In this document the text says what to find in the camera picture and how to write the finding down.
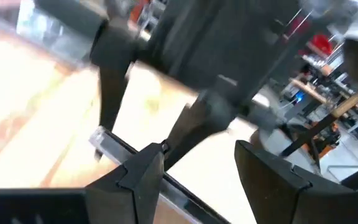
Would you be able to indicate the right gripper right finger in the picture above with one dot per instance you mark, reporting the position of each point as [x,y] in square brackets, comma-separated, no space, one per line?
[284,199]

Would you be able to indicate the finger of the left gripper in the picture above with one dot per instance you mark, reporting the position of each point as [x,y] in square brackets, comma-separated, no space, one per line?
[113,62]
[200,121]

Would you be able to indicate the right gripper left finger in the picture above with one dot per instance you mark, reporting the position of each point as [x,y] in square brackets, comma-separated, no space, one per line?
[104,205]

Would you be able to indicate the black clear jewel case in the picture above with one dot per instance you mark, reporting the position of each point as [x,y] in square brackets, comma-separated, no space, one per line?
[176,194]

